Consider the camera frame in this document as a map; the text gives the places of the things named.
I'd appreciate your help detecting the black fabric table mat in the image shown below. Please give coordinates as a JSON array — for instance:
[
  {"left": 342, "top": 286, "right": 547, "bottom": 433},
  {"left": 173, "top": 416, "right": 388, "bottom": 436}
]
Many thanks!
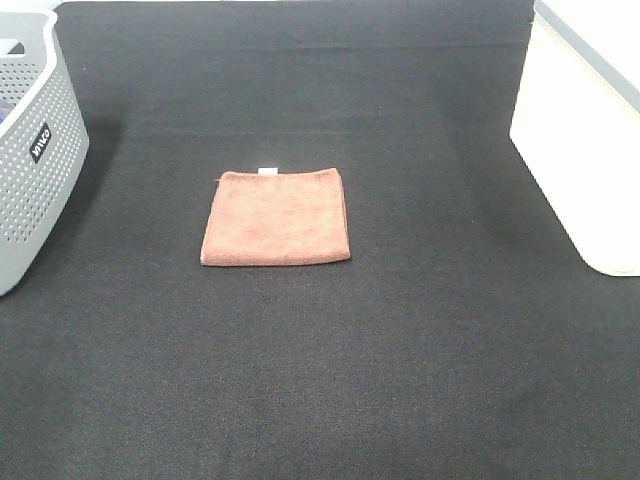
[{"left": 1, "top": 1, "right": 639, "bottom": 479}]

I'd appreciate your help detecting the brown towel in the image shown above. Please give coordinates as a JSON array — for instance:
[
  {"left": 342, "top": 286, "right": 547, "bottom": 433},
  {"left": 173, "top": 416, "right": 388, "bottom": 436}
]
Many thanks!
[{"left": 200, "top": 168, "right": 351, "bottom": 267}]

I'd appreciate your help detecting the grey perforated plastic basket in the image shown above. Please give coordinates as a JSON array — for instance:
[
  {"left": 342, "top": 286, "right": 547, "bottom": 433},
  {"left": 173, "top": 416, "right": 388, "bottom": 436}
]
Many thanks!
[{"left": 1, "top": 6, "right": 89, "bottom": 293}]

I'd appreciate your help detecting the white plastic bin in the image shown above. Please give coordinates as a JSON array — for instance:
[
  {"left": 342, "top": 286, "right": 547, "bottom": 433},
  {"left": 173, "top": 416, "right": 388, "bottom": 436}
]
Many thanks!
[{"left": 510, "top": 1, "right": 639, "bottom": 276}]

